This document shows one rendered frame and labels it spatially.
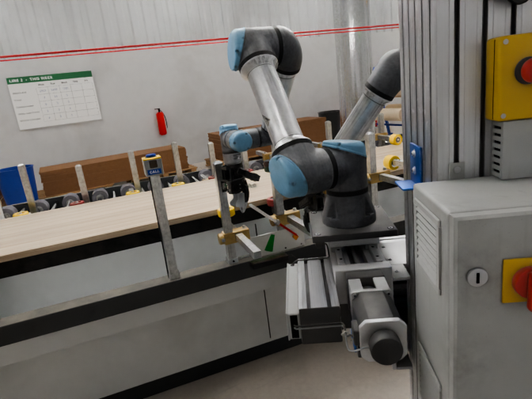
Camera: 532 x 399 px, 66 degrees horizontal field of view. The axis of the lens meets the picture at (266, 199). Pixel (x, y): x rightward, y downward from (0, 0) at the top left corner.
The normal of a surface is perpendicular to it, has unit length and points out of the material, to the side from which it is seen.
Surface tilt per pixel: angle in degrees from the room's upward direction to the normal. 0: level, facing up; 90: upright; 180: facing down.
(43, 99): 90
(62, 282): 90
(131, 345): 90
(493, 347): 90
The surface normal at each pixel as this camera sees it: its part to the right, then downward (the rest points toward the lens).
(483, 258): -0.07, 0.27
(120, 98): 0.44, 0.19
